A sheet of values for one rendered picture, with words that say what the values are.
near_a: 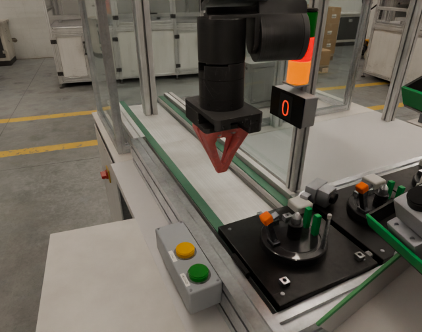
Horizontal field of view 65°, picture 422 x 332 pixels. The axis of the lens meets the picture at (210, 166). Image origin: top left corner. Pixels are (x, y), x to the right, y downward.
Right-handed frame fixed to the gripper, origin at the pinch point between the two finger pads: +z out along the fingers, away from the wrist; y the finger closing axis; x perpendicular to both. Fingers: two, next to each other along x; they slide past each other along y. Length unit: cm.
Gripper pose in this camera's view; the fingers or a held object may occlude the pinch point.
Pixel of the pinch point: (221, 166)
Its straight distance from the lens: 47.3
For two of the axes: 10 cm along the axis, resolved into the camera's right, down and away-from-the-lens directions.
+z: 0.1, 8.8, 4.8
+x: -9.1, 2.1, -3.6
